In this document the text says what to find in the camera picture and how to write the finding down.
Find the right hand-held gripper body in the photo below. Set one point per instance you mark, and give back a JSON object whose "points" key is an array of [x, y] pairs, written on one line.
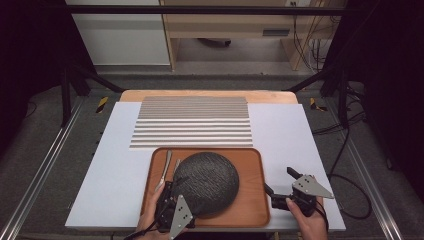
{"points": [[310, 188]]}

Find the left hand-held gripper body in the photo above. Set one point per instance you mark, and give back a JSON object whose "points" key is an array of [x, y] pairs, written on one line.
{"points": [[180, 216]]}

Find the brown wooden tray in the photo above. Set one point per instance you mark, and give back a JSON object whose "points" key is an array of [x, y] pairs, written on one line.
{"points": [[251, 200]]}

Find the person's left hand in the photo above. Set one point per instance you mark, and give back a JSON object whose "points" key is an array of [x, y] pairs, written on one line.
{"points": [[148, 220]]}

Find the person's right hand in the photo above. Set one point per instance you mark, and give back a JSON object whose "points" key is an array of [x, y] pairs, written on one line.
{"points": [[311, 223]]}

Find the person's dark clothing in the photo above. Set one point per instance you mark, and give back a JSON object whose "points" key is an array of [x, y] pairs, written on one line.
{"points": [[226, 237]]}

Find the grey striped placemat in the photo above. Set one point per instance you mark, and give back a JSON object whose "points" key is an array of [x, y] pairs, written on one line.
{"points": [[193, 126]]}

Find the white board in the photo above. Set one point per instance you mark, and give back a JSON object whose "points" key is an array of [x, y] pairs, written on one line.
{"points": [[110, 166]]}

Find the yellow black tape strip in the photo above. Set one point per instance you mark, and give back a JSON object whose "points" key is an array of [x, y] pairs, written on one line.
{"points": [[313, 104], [102, 104]]}

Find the light wooden table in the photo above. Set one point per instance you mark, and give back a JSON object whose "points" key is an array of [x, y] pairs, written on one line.
{"points": [[270, 96]]}

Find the black metal stand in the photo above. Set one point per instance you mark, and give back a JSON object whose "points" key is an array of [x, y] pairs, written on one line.
{"points": [[65, 96], [343, 100]]}

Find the black curtain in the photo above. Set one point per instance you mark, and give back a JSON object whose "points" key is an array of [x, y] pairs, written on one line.
{"points": [[393, 66], [30, 50]]}

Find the white cabinet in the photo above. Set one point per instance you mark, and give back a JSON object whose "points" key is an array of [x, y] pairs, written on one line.
{"points": [[120, 40]]}

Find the light wooden desk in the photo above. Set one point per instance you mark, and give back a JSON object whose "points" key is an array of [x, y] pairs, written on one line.
{"points": [[226, 26]]}

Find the black horizontal bar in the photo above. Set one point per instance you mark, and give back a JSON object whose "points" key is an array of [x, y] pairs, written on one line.
{"points": [[200, 10]]}

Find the aluminium floor rail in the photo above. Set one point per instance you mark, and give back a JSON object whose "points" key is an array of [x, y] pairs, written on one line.
{"points": [[40, 173], [366, 180]]}

